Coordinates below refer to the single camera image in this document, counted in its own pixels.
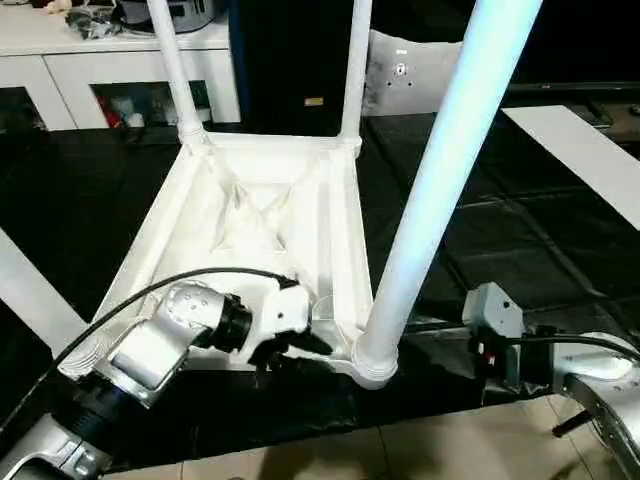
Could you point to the white plastic table top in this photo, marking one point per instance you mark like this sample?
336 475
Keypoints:
225 225

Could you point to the white plastic table leg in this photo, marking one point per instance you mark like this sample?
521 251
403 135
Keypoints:
450 175
35 290
175 75
355 75

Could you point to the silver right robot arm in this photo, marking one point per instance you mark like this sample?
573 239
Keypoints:
600 380

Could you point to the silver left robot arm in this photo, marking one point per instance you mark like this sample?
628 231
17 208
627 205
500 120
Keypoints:
165 330

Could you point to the black metal stand leg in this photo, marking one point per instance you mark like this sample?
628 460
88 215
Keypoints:
570 422

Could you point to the white flat panel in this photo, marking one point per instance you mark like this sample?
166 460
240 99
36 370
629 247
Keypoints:
575 150

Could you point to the gold sofa label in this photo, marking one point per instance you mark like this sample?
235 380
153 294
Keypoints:
314 102

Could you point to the black work mat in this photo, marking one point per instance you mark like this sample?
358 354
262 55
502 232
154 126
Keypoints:
75 200

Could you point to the grey printed cushion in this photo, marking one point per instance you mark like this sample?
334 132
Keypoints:
415 75

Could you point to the black sofa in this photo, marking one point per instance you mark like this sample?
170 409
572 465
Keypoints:
285 50

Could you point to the white glass-door cabinet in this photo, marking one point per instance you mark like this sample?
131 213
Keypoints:
75 65

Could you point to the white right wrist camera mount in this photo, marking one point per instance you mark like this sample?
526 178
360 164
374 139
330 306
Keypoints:
495 305

